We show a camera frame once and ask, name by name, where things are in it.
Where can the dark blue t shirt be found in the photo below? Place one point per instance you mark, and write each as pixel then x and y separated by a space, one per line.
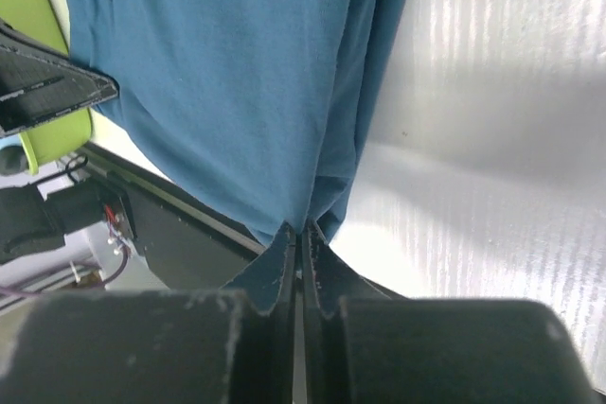
pixel 260 109

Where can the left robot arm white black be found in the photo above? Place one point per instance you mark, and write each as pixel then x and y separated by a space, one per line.
pixel 34 223

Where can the lime green plastic basket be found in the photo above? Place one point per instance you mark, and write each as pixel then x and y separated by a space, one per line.
pixel 30 150

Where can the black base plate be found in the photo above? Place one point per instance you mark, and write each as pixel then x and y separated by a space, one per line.
pixel 181 256

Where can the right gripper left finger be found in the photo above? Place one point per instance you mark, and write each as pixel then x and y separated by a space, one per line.
pixel 268 280

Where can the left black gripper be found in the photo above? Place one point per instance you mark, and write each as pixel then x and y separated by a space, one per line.
pixel 39 84

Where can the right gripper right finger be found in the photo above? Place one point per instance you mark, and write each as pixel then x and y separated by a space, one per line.
pixel 330 277

